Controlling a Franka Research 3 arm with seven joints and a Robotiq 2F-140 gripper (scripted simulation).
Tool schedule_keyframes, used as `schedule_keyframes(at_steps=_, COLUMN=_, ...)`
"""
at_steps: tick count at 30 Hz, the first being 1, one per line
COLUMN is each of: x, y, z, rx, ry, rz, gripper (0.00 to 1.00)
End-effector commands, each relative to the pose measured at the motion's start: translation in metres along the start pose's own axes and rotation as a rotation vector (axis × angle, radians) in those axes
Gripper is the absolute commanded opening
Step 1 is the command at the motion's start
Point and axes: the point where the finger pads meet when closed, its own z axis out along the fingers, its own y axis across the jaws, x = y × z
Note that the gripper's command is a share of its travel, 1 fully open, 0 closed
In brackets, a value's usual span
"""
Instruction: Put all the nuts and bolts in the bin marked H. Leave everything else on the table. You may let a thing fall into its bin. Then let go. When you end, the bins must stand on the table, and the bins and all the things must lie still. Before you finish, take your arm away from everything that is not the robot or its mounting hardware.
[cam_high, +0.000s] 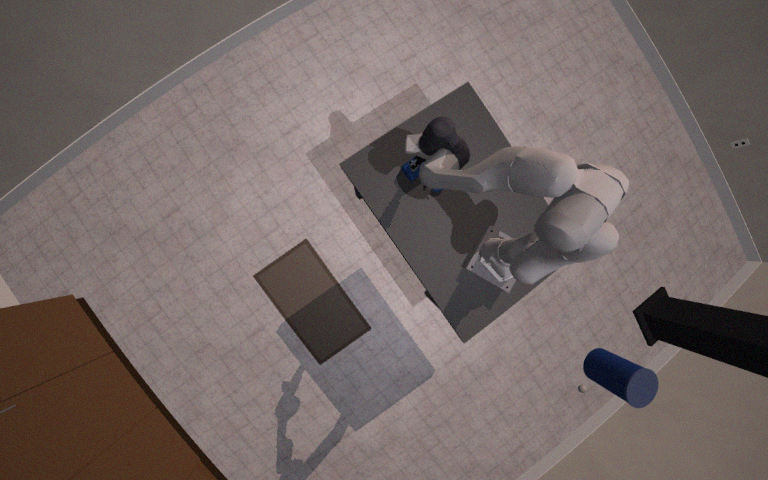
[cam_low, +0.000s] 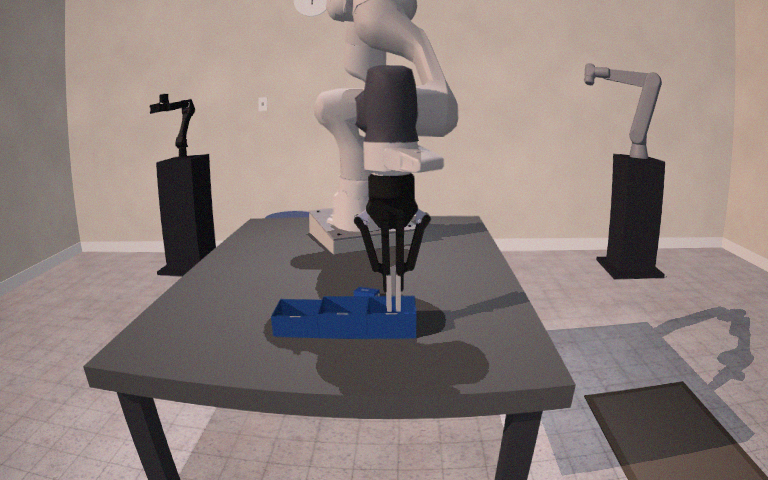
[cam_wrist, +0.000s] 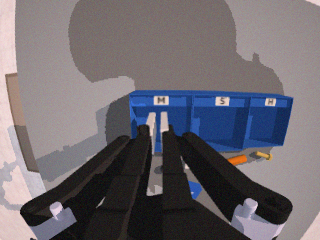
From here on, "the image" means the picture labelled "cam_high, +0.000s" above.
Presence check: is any blue rack of bins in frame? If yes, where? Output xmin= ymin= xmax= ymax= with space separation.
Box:
xmin=401 ymin=157 xmax=420 ymax=182

